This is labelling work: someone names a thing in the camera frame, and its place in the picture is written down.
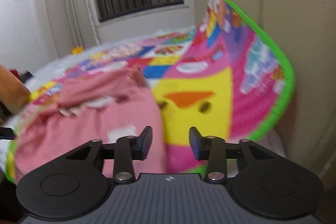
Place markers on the pink knit cardigan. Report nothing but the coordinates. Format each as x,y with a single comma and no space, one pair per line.
105,106

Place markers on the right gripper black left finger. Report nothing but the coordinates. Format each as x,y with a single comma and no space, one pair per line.
129,149

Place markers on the colourful cartoon play mat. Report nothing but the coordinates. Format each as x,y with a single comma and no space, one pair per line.
232,81

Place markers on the small yellow toy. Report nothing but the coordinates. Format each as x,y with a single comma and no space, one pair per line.
77,50

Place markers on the brown paper bag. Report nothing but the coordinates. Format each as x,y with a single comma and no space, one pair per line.
14,94

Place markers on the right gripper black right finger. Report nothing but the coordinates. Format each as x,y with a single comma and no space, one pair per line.
213,150

